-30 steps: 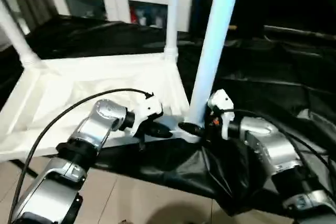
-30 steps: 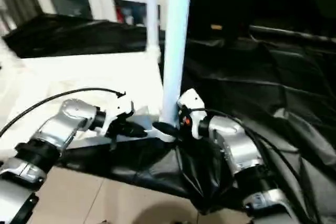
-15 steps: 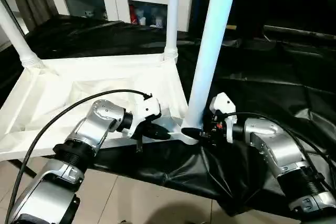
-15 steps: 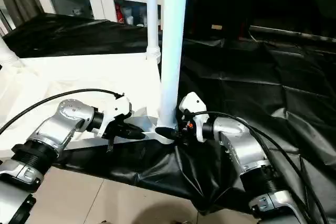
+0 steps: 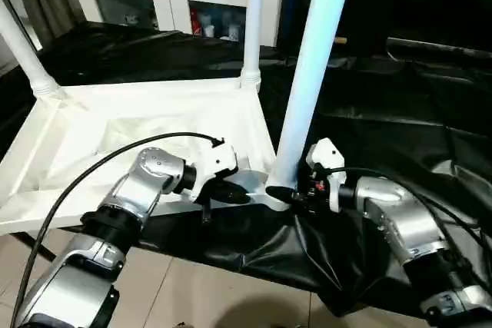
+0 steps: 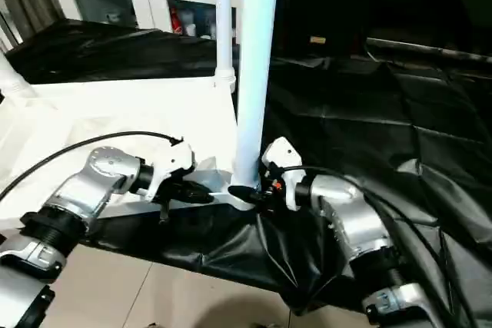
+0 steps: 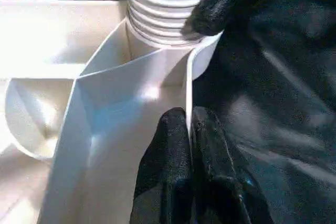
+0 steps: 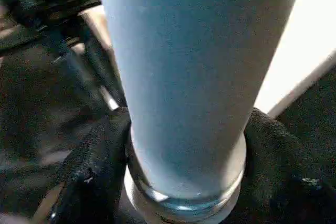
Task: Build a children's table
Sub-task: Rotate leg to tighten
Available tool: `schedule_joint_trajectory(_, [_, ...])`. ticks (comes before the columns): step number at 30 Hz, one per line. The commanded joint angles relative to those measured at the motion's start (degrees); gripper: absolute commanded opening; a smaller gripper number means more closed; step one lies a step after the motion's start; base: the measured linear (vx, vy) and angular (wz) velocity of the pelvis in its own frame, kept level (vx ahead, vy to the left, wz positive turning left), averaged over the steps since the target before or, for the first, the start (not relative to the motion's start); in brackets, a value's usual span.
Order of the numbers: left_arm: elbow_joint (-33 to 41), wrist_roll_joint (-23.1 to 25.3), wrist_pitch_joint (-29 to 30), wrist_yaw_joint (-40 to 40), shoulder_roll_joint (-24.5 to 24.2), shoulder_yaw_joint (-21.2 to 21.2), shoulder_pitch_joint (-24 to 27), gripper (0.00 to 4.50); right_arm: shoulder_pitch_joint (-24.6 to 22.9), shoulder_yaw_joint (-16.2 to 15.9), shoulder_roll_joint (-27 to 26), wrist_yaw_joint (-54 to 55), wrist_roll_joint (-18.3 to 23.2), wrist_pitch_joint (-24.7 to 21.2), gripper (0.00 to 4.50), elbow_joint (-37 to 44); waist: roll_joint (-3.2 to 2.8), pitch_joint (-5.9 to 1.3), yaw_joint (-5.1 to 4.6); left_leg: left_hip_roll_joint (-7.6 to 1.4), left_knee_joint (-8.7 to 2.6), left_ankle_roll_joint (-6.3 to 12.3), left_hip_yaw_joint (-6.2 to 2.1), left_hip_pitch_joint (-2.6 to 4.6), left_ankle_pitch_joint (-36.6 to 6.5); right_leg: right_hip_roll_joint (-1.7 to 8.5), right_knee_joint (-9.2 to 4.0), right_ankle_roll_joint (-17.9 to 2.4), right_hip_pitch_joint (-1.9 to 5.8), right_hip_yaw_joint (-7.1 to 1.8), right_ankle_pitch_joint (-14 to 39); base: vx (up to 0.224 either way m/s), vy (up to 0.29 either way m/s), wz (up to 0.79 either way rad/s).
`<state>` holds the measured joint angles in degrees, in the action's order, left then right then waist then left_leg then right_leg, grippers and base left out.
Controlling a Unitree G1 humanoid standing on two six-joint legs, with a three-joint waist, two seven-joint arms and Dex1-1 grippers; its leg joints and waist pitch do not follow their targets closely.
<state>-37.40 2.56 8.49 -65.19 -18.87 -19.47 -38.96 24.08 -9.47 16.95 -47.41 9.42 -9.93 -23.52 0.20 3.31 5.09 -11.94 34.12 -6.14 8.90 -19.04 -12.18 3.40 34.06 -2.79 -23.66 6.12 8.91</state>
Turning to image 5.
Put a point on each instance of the white plastic table top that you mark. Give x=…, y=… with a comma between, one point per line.
x=92, y=128

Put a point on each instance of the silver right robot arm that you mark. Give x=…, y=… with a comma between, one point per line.
x=415, y=228

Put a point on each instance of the black table mat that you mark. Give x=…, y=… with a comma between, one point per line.
x=400, y=128

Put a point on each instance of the small yellow label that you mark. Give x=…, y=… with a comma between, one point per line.
x=339, y=39

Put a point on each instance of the silver metal rod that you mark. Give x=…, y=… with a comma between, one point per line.
x=438, y=45

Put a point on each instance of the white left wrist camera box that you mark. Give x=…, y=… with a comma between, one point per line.
x=211, y=165

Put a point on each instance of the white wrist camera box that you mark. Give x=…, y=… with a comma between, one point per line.
x=327, y=163
x=211, y=165

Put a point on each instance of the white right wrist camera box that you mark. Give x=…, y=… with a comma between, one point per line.
x=327, y=163

